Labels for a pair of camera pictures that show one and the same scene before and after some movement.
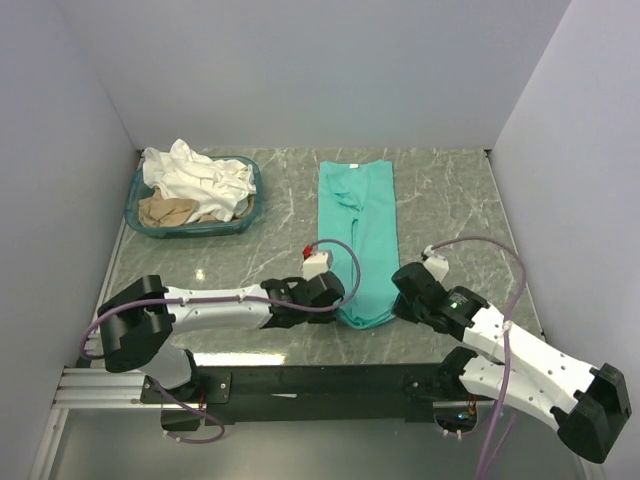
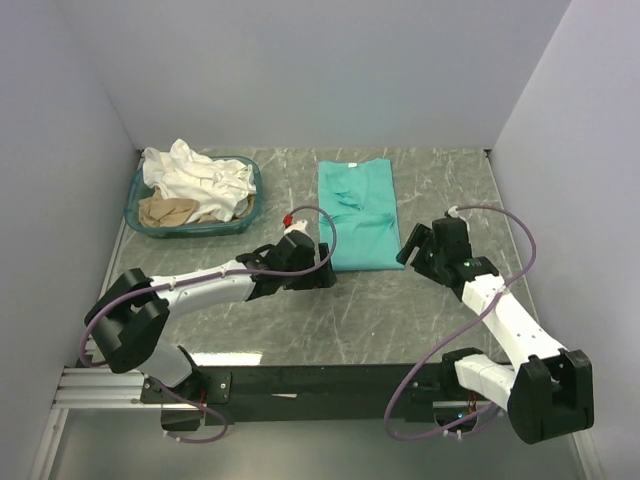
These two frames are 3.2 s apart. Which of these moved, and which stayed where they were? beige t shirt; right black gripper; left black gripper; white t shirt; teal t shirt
Moved: right black gripper; left black gripper; teal t shirt
Stayed: beige t shirt; white t shirt
